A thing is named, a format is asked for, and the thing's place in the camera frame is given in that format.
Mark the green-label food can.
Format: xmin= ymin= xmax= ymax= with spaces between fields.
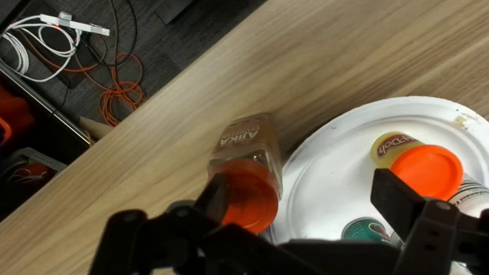
xmin=340 ymin=217 xmax=398 ymax=248

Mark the white coiled cable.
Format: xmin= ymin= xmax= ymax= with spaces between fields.
xmin=0 ymin=11 xmax=111 ymax=84

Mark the white paper plate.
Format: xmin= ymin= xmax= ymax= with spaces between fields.
xmin=264 ymin=95 xmax=489 ymax=275

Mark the orange cable on floor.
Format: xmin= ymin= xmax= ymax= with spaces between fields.
xmin=20 ymin=29 xmax=149 ymax=129

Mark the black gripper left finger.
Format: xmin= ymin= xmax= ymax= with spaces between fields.
xmin=88 ymin=176 xmax=285 ymax=275

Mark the orange-lid play-doh tub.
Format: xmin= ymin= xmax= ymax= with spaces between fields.
xmin=369 ymin=132 xmax=463 ymax=200

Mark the red-lid spice jar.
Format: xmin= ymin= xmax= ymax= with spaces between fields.
xmin=207 ymin=113 xmax=282 ymax=234

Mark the white blue-label pill bottle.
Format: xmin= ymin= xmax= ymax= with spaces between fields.
xmin=449 ymin=174 xmax=489 ymax=219

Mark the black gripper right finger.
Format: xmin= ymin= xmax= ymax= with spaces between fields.
xmin=369 ymin=168 xmax=489 ymax=275

